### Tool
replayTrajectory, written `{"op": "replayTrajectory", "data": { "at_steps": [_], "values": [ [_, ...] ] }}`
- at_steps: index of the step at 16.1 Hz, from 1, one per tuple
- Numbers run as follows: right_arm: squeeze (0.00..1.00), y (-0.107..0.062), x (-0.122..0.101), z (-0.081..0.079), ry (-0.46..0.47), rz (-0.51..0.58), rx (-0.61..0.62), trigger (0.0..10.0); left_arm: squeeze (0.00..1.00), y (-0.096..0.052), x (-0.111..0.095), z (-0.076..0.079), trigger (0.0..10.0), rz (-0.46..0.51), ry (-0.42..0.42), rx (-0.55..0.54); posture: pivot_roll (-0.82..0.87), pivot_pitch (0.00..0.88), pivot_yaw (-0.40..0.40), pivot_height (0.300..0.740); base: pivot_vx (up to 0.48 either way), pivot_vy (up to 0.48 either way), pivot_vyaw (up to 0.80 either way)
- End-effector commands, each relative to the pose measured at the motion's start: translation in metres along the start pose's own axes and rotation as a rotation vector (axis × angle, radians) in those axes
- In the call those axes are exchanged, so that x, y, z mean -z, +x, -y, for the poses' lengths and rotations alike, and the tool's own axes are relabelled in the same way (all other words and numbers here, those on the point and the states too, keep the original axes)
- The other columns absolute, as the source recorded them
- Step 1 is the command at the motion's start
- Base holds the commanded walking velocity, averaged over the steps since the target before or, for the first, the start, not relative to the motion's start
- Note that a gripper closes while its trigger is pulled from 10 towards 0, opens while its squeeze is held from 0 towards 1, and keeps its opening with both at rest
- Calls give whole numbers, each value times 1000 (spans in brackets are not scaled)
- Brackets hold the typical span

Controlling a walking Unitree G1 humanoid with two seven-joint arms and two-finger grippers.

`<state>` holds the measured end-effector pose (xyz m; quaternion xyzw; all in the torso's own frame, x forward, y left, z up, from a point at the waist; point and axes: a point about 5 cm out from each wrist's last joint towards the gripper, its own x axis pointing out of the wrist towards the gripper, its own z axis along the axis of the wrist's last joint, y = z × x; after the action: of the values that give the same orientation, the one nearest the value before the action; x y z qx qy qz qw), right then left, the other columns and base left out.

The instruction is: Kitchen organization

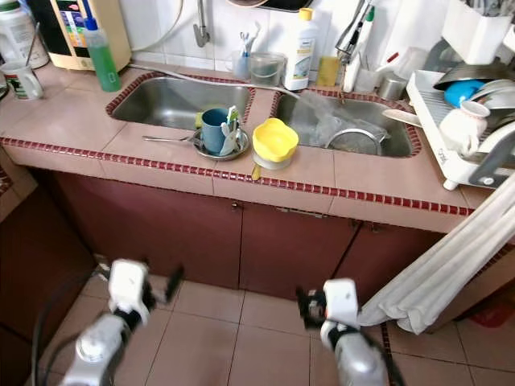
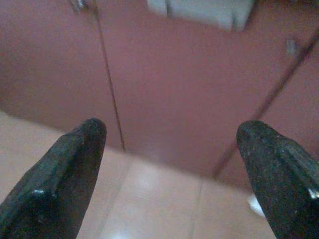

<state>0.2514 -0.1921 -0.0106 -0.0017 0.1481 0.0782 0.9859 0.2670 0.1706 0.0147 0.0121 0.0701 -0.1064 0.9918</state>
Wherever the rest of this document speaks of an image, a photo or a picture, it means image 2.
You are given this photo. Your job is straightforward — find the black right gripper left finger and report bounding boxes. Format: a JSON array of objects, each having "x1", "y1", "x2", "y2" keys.
[{"x1": 0, "y1": 118, "x2": 108, "y2": 239}]

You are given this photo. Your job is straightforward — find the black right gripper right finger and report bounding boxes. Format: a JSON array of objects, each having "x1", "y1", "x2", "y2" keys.
[{"x1": 236, "y1": 120, "x2": 319, "y2": 239}]

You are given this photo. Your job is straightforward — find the dark red cabinet door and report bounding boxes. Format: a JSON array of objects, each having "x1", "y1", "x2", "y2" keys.
[
  {"x1": 0, "y1": 0, "x2": 125, "y2": 151},
  {"x1": 96, "y1": 0, "x2": 319, "y2": 179},
  {"x1": 215, "y1": 37, "x2": 319, "y2": 195}
]

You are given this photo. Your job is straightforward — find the silver cabinet handle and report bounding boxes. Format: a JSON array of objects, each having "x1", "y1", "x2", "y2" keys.
[
  {"x1": 286, "y1": 39, "x2": 298, "y2": 56},
  {"x1": 71, "y1": 0, "x2": 85, "y2": 14}
]

